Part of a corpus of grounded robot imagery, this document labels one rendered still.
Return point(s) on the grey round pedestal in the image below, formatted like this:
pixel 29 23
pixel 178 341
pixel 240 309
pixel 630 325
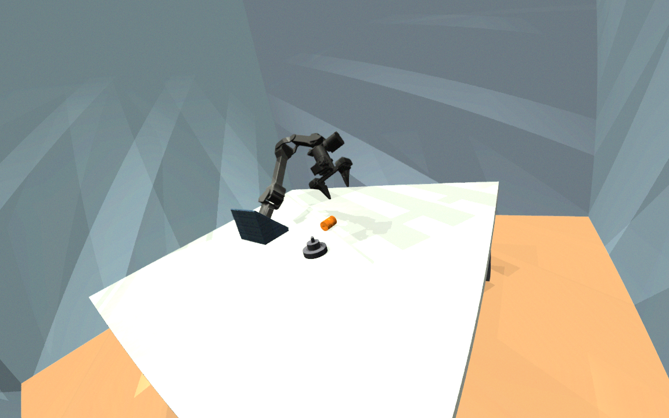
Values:
pixel 314 249

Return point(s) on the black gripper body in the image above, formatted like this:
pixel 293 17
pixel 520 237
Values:
pixel 329 172

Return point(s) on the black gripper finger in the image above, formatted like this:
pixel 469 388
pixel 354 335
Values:
pixel 345 171
pixel 323 189

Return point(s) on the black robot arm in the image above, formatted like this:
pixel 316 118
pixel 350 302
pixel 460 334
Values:
pixel 275 192

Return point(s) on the orange knob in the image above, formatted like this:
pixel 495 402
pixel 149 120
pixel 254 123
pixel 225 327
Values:
pixel 328 223

